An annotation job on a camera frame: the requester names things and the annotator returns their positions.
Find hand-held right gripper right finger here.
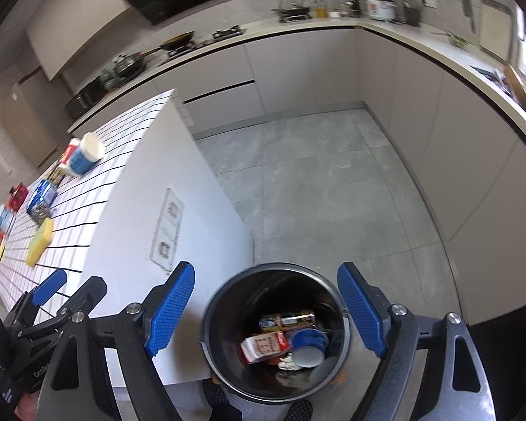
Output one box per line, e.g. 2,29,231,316
337,262,496,421

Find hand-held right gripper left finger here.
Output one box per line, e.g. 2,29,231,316
34,261,196,421

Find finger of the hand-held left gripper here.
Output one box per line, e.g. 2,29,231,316
2,269,68,330
16,275,109,348

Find yellow sponge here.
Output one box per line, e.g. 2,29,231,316
25,218,54,267

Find black plastic bucket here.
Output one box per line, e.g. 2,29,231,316
200,263,351,404

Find plain blue cup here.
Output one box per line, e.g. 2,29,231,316
291,329,329,368

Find black yellow drink can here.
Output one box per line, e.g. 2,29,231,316
259,311,316,332

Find blue drink can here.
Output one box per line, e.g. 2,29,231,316
26,179,58,215

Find pink white milk carton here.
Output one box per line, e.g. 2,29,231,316
240,332,290,365

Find blue white paper cup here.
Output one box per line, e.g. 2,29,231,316
67,133,105,176

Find red paper cup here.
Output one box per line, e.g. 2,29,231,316
59,138,82,169

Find person's left hand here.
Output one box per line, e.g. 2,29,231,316
16,392,39,421

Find blue white tissue pack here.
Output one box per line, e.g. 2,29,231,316
0,203,16,233

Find island socket panel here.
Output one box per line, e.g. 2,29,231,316
149,188,185,270

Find red box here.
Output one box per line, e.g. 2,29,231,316
6,182,29,211

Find white checked tablecloth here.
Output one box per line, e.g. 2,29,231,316
0,89,176,316

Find white kitchen island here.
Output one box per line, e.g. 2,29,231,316
0,89,255,389

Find person's black shoe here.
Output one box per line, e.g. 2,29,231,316
283,400,314,421
202,379,244,421

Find black built-in oven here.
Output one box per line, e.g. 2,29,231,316
469,298,526,421

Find black microwave oven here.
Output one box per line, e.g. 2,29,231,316
65,76,108,119

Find grey lower cabinets with countertop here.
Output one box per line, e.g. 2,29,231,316
66,18,526,327

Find lidded grey wok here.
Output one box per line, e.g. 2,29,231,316
114,53,147,77

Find black frying pan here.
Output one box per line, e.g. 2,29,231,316
140,31,196,55

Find black gas stove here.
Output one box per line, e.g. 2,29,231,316
164,26,247,60

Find green vegetable stalks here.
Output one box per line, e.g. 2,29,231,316
436,30,472,49

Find black utensil holder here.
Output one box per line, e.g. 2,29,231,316
401,0,422,27

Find white rice cooker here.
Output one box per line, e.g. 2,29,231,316
364,0,397,22

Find wok with raised lid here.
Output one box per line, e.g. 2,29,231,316
272,0,312,24

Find white cutting board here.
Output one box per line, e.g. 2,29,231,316
479,0,513,61

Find steel cleaver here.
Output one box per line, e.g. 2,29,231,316
460,0,476,33

